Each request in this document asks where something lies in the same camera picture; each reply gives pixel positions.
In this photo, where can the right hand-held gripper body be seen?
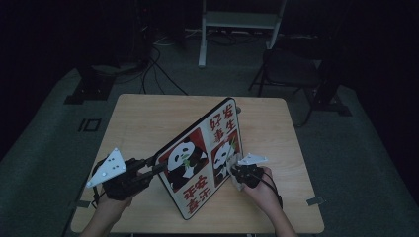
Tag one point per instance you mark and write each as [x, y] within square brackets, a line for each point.
[250, 173]

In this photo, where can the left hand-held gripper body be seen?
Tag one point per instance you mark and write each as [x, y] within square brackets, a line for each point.
[122, 181]

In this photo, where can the panda picture board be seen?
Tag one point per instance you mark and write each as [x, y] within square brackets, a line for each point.
[197, 158]

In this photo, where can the person's right hand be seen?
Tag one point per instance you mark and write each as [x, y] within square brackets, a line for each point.
[263, 194]

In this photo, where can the person's left hand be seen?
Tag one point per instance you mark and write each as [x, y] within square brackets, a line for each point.
[112, 205]

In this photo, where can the grey tape piece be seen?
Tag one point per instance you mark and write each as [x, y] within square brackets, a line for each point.
[315, 201]

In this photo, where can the black stand base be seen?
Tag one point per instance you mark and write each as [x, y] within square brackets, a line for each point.
[90, 87]

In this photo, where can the black folding chair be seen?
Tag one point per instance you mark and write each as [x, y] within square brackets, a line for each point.
[290, 70]

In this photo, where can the dark equipment rack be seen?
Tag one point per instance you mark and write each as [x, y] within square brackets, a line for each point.
[143, 33]

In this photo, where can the white metal stand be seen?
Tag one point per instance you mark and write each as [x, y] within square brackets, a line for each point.
[238, 19]

